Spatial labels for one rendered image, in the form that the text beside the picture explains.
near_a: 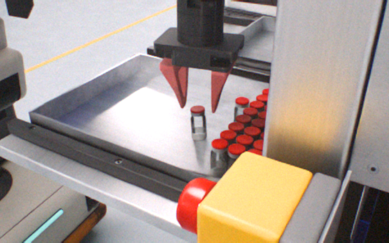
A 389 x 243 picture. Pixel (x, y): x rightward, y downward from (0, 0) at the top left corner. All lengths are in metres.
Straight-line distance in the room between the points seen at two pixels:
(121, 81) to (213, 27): 0.31
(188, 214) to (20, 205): 1.21
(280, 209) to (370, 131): 0.08
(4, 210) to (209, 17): 1.13
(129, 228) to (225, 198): 1.45
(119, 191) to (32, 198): 1.00
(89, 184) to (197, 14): 0.24
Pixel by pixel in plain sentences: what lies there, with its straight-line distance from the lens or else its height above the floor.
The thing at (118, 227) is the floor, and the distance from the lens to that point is 1.71.
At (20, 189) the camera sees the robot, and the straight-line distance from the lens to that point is 1.54.
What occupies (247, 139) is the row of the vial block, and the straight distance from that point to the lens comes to 0.50.
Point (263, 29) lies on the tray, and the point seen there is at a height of 0.88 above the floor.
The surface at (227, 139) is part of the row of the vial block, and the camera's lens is 0.50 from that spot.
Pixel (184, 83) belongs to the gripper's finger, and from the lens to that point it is 0.56.
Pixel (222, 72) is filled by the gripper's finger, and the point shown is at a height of 1.00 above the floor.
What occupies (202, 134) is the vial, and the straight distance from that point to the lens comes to 0.57.
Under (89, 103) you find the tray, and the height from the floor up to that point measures 0.88.
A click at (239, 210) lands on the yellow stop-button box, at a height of 1.03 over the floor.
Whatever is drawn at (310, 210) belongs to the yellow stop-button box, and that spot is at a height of 1.03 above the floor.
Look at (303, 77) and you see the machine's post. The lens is 0.28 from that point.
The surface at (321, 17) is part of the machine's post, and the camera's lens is 0.27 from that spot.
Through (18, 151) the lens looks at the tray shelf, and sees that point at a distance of 0.61.
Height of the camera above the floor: 1.20
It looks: 30 degrees down
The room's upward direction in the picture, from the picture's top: straight up
